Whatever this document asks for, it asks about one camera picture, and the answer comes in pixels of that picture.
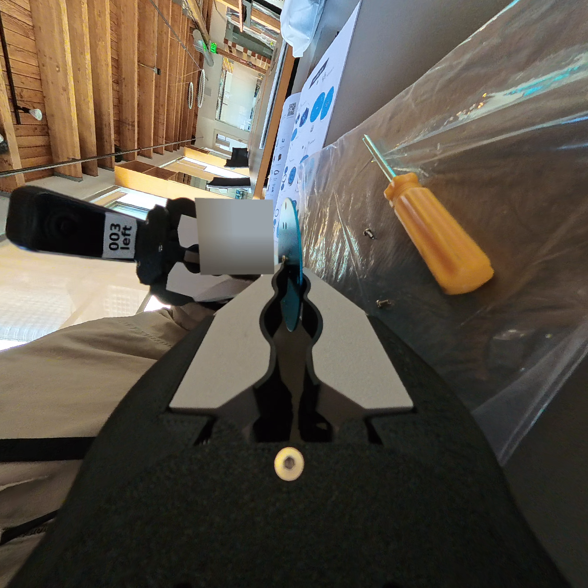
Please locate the ceiling spot lamp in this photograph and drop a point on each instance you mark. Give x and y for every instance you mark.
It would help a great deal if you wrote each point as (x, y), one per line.
(34, 114)

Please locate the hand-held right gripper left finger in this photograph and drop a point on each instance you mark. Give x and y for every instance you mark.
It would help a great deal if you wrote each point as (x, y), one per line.
(229, 358)

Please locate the long metal ceiling pipe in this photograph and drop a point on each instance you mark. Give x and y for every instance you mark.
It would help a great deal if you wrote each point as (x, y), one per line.
(71, 160)

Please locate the clear plastic bag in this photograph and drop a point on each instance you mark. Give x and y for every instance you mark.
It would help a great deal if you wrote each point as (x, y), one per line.
(528, 275)

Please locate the large grid window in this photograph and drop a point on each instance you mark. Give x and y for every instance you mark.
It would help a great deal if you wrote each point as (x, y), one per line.
(128, 207)

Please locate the white instruction booklet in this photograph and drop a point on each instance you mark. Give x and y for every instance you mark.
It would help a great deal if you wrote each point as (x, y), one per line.
(321, 92)

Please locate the white plastic wrapped item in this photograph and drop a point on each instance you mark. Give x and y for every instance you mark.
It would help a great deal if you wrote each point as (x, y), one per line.
(298, 27)

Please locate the tan roller blind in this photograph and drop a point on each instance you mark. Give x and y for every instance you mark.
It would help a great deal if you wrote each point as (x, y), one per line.
(69, 285)

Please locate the black monitor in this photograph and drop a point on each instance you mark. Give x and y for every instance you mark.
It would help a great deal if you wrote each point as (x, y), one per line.
(229, 182)
(237, 157)

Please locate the blue round metal plate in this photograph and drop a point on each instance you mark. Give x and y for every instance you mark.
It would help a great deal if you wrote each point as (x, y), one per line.
(290, 239)

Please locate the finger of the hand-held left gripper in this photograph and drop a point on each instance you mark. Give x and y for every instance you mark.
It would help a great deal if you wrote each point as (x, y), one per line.
(216, 287)
(187, 232)

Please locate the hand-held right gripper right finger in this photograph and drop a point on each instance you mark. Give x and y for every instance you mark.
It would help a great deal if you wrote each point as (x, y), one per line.
(358, 363)

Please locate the green exit sign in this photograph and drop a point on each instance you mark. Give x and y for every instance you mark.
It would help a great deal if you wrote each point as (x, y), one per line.
(209, 46)

